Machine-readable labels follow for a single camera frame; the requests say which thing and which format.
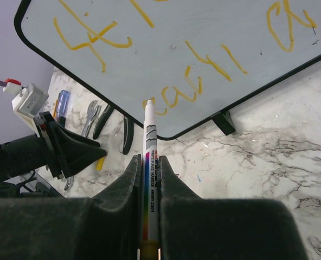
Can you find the black whiteboard stand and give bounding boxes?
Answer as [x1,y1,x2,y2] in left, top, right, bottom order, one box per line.
[211,111,236,136]

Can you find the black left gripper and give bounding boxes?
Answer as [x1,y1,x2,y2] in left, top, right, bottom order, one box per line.
[32,112,107,179]

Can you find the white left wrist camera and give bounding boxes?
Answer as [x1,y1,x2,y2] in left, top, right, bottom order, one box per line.
[3,79,49,138]

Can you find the black framed whiteboard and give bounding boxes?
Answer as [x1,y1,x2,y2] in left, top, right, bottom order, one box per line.
[14,1,321,140]

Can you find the yellow marker cap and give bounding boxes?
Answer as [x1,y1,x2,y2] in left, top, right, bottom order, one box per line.
[95,157,105,171]

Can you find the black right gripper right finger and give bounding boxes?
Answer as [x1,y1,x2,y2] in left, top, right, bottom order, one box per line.
[158,156,307,259]

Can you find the black handled pliers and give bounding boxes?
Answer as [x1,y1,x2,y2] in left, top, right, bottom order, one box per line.
[92,105,134,155]

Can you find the blue red screwdriver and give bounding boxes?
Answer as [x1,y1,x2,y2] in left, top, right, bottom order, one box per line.
[55,90,70,127]

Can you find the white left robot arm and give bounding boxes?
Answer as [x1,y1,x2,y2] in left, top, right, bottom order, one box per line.
[0,112,107,183]

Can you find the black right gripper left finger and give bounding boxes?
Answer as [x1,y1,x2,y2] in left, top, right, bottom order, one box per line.
[0,155,141,259]

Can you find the silver open-end wrench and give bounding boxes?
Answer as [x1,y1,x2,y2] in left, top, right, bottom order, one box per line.
[64,100,101,191]

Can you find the white marker pen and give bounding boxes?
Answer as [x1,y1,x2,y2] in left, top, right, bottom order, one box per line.
[139,100,160,259]

